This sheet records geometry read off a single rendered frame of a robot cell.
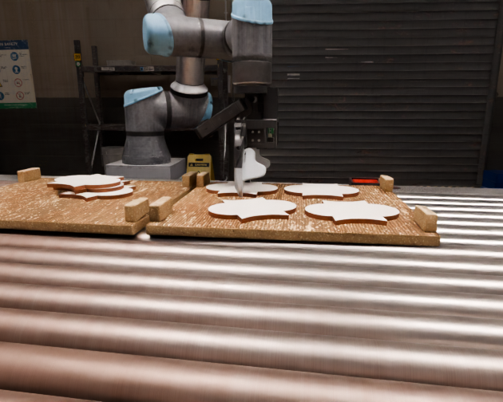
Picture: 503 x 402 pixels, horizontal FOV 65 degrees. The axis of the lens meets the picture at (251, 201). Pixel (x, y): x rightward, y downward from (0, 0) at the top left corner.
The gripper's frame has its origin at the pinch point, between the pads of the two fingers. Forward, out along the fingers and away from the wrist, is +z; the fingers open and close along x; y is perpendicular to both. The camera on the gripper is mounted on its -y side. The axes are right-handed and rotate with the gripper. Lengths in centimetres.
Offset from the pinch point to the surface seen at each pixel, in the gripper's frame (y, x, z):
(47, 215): -27.5, -22.7, 0.7
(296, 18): 1, 461, -127
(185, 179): -12.3, 1.9, -1.1
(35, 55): -350, 444, -86
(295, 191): 10.9, -2.7, -0.3
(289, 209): 10.3, -17.2, -0.3
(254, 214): 5.1, -20.8, -0.3
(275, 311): 10.0, -45.0, 2.4
